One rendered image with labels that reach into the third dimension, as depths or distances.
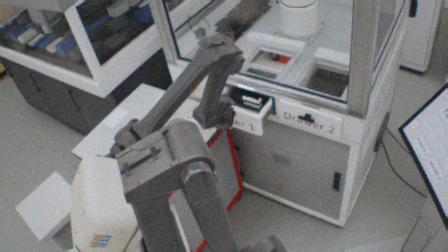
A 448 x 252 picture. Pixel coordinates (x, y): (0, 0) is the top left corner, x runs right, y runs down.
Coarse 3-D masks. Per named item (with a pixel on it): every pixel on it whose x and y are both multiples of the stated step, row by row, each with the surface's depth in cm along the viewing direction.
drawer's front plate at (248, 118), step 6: (234, 108) 154; (240, 114) 153; (246, 114) 151; (252, 114) 150; (234, 120) 159; (240, 120) 156; (246, 120) 154; (252, 120) 152; (258, 120) 149; (234, 126) 161; (240, 126) 159; (246, 126) 157; (252, 126) 154; (258, 126) 152; (252, 132) 157; (258, 132) 155
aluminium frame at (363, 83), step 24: (360, 0) 104; (408, 0) 172; (168, 24) 163; (360, 24) 109; (168, 48) 174; (360, 48) 115; (384, 48) 143; (360, 72) 122; (384, 72) 152; (288, 96) 151; (312, 96) 144; (360, 96) 129
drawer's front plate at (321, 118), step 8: (280, 104) 154; (288, 104) 152; (296, 104) 151; (280, 112) 158; (288, 112) 155; (296, 112) 152; (304, 112) 149; (312, 112) 147; (320, 112) 145; (288, 120) 159; (296, 120) 156; (320, 120) 147; (328, 120) 145; (336, 120) 142; (312, 128) 153; (328, 128) 148; (336, 128) 145; (336, 136) 148
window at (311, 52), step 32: (192, 0) 145; (224, 0) 136; (256, 0) 128; (288, 0) 120; (320, 0) 113; (352, 0) 107; (192, 32) 159; (224, 32) 148; (256, 32) 139; (288, 32) 130; (320, 32) 122; (256, 64) 151; (288, 64) 141; (320, 64) 132
